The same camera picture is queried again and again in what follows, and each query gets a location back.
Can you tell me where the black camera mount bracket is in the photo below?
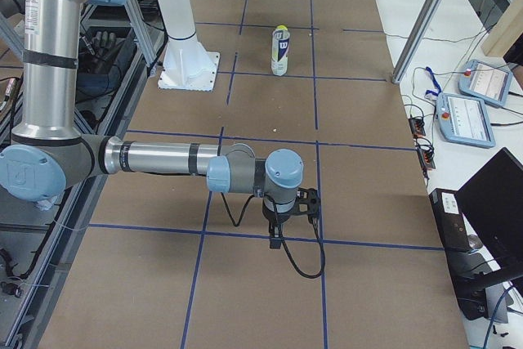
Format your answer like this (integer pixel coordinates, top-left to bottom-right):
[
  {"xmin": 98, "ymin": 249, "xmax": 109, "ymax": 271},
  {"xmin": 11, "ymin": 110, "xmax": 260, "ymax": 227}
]
[{"xmin": 294, "ymin": 188, "xmax": 321, "ymax": 226}]

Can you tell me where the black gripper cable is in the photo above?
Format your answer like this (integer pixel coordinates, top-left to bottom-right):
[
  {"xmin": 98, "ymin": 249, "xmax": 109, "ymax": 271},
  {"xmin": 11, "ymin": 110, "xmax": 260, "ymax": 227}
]
[{"xmin": 220, "ymin": 192, "xmax": 327, "ymax": 280}]

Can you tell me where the orange black connector upper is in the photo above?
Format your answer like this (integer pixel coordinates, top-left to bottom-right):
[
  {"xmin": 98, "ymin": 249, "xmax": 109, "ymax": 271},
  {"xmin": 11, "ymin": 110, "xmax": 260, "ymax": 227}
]
[{"xmin": 408, "ymin": 117, "xmax": 426, "ymax": 137}]

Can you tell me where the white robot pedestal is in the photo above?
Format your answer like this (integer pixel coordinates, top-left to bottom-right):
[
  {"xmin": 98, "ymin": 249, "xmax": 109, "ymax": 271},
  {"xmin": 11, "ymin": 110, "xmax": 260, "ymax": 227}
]
[{"xmin": 158, "ymin": 0, "xmax": 220, "ymax": 92}]

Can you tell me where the far teach pendant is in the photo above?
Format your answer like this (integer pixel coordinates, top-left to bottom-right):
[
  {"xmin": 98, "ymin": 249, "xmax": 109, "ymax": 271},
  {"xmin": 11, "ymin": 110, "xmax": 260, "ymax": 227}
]
[{"xmin": 458, "ymin": 60, "xmax": 513, "ymax": 108}]

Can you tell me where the orange black connector lower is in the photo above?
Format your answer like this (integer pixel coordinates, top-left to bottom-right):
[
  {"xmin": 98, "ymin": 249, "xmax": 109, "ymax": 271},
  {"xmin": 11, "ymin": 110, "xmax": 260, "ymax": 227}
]
[{"xmin": 416, "ymin": 144, "xmax": 436, "ymax": 172}]

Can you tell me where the aluminium frame post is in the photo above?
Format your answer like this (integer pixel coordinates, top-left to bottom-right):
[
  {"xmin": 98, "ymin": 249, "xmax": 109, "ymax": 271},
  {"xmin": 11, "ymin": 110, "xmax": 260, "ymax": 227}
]
[{"xmin": 391, "ymin": 0, "xmax": 442, "ymax": 84}]

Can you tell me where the tennis ball can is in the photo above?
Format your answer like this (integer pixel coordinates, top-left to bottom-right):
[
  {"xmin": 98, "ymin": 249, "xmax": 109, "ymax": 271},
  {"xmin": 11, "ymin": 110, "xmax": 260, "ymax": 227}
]
[{"xmin": 271, "ymin": 30, "xmax": 290, "ymax": 76}]

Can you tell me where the orange black connector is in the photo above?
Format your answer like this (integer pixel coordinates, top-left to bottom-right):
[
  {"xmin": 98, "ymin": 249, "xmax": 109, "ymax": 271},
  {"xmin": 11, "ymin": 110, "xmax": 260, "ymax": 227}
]
[
  {"xmin": 408, "ymin": 117, "xmax": 426, "ymax": 137},
  {"xmin": 416, "ymin": 144, "xmax": 436, "ymax": 172}
]

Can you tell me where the teach pendant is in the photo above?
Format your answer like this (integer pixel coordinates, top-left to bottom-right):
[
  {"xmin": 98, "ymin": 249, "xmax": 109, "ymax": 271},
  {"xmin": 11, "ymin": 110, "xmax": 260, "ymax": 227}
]
[
  {"xmin": 458, "ymin": 60, "xmax": 513, "ymax": 108},
  {"xmin": 436, "ymin": 92, "xmax": 496, "ymax": 149}
]

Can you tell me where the black computer box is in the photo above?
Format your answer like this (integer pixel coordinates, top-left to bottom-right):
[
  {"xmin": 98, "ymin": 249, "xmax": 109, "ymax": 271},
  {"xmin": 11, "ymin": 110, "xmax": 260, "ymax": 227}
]
[{"xmin": 428, "ymin": 187, "xmax": 512, "ymax": 321}]

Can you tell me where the blue lanyard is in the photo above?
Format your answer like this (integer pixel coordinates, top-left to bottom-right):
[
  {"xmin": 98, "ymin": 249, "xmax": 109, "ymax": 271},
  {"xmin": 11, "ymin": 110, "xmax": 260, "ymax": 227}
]
[{"xmin": 422, "ymin": 65, "xmax": 441, "ymax": 100}]

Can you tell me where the black monitor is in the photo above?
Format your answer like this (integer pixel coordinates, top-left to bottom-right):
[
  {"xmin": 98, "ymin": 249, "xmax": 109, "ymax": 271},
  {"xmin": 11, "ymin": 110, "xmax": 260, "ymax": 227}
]
[{"xmin": 454, "ymin": 146, "xmax": 523, "ymax": 305}]

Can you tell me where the near teach pendant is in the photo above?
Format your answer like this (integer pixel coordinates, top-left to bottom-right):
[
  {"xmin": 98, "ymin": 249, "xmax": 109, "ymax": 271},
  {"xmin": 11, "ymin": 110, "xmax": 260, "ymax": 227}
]
[{"xmin": 436, "ymin": 92, "xmax": 496, "ymax": 149}]

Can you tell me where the wooden board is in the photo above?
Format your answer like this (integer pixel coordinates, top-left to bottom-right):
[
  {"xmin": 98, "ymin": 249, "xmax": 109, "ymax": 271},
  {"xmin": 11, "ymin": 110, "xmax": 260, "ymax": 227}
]
[{"xmin": 481, "ymin": 0, "xmax": 522, "ymax": 57}]

